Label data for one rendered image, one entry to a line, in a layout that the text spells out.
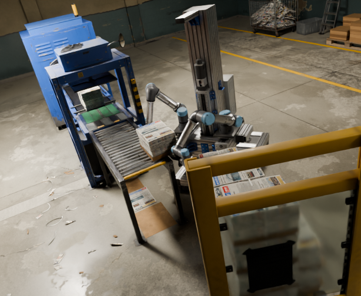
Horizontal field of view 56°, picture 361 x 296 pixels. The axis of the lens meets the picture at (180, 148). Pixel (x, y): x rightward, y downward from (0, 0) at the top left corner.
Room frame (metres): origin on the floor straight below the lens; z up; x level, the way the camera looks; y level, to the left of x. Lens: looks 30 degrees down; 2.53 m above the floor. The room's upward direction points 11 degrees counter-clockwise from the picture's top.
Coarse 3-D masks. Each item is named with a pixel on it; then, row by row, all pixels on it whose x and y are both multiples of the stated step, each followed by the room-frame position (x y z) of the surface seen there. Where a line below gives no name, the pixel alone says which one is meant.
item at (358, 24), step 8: (344, 16) 8.16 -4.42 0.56; (352, 16) 8.01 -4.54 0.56; (360, 16) 7.87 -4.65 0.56; (344, 24) 8.15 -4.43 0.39; (352, 24) 7.50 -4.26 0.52; (360, 24) 7.30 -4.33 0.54; (336, 32) 7.86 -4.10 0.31; (344, 32) 7.67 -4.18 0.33; (352, 32) 7.48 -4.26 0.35; (360, 32) 7.28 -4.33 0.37; (328, 40) 8.07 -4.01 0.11; (336, 40) 7.84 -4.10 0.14; (344, 40) 7.66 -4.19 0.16; (352, 40) 7.45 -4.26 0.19; (360, 40) 7.25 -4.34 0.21; (352, 48) 7.41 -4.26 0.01; (360, 48) 7.26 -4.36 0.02
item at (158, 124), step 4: (160, 120) 3.29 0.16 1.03; (148, 124) 3.26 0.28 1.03; (152, 124) 3.24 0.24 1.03; (156, 124) 3.22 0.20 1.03; (160, 124) 3.20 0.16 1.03; (164, 124) 3.19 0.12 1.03; (140, 128) 3.20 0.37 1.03; (144, 128) 3.18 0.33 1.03; (148, 128) 3.16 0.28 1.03; (152, 128) 3.14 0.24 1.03; (140, 132) 3.10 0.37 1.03; (144, 132) 3.09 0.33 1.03; (140, 136) 3.11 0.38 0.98; (140, 140) 3.18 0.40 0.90; (144, 148) 3.09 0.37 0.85
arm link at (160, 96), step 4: (148, 84) 3.59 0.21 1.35; (152, 84) 3.59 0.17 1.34; (156, 88) 3.55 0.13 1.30; (156, 92) 3.52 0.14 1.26; (160, 92) 3.55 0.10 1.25; (156, 96) 3.53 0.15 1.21; (160, 96) 3.53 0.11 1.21; (164, 96) 3.54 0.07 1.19; (164, 100) 3.53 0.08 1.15; (168, 100) 3.53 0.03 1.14; (172, 100) 3.55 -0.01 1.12; (168, 104) 3.53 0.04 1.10; (172, 104) 3.53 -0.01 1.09; (176, 104) 3.54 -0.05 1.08; (180, 104) 3.56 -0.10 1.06; (172, 108) 3.55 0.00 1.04; (176, 108) 3.52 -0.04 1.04; (176, 112) 3.53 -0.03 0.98
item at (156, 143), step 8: (168, 128) 3.07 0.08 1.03; (144, 136) 2.99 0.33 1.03; (152, 136) 2.96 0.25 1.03; (160, 136) 2.93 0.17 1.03; (168, 136) 2.94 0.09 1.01; (152, 144) 2.88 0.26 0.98; (160, 144) 2.90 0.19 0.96; (168, 144) 2.93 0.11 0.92; (152, 152) 2.87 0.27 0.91; (160, 152) 2.89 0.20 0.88
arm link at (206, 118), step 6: (198, 114) 2.86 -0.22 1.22; (204, 114) 2.82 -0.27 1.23; (210, 114) 2.81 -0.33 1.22; (234, 114) 3.10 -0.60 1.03; (198, 120) 2.85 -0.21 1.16; (204, 120) 2.78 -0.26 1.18; (210, 120) 2.80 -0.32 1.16; (216, 120) 2.87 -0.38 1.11; (222, 120) 2.91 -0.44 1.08; (228, 120) 2.95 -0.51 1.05; (234, 120) 2.98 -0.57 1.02; (240, 120) 3.02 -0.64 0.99
